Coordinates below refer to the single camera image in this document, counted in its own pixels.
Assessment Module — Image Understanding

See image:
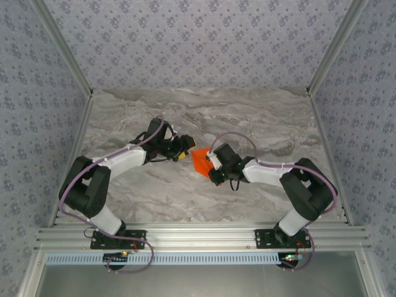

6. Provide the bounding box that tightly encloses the orange paper sheet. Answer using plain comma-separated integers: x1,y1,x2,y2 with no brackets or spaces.
191,147,217,179

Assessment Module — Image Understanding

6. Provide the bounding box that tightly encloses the grey metal sheet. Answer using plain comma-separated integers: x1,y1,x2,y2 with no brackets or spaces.
33,264,369,297

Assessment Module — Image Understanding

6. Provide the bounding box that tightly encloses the small black circuit board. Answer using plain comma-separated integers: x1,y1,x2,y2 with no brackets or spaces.
278,252,303,267
103,252,129,264

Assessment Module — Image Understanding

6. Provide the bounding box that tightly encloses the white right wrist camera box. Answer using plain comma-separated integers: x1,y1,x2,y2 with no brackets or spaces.
205,152,223,170

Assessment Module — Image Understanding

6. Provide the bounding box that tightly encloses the aluminium mounting rail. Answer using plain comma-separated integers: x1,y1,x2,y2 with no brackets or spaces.
34,225,372,252

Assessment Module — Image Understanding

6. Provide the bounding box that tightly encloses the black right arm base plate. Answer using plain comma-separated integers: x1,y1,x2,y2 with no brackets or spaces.
253,228,312,250

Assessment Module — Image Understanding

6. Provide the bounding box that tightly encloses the light blue slotted cable duct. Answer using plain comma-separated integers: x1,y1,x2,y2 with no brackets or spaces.
46,252,284,266

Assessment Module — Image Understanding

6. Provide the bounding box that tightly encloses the aluminium table side rail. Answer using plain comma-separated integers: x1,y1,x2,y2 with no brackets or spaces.
308,92,355,226
48,92,95,228

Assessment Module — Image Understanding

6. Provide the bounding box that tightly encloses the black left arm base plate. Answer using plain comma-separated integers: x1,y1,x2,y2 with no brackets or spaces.
90,230,147,250

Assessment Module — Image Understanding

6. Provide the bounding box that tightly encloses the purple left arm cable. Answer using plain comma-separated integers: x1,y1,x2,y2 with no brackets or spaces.
58,116,165,275

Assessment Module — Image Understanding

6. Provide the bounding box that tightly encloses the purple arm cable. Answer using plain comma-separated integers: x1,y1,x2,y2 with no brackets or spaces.
58,116,165,275
210,132,338,272

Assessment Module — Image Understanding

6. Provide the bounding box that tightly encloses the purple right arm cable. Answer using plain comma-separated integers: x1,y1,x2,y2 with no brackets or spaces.
210,132,338,272

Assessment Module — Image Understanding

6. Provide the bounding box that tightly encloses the aluminium corner post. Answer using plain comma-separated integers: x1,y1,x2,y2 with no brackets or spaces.
306,0,371,97
30,0,95,98

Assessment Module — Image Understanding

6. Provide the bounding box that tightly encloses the aluminium frame bar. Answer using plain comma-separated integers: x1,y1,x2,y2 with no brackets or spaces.
17,251,47,297
354,251,383,297

